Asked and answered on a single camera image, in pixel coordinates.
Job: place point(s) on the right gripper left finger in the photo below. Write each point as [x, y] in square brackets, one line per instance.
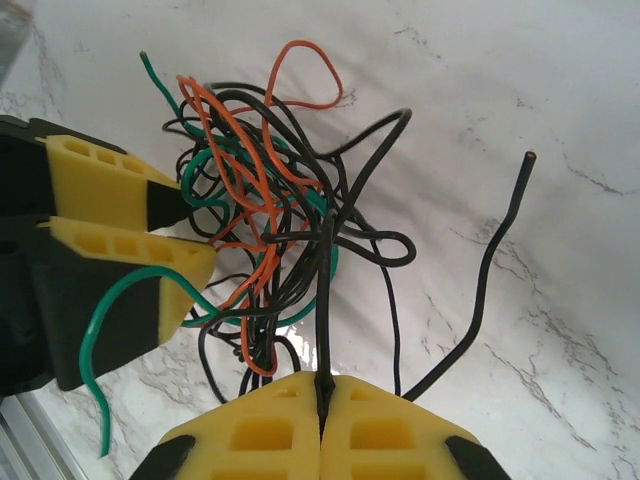
[260, 440]

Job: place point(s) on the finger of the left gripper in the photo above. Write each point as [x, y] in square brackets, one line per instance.
[100, 190]
[100, 300]

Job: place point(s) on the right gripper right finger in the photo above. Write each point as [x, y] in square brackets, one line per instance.
[390, 440]

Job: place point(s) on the wide aluminium extrusion rail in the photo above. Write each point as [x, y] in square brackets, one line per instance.
[20, 450]

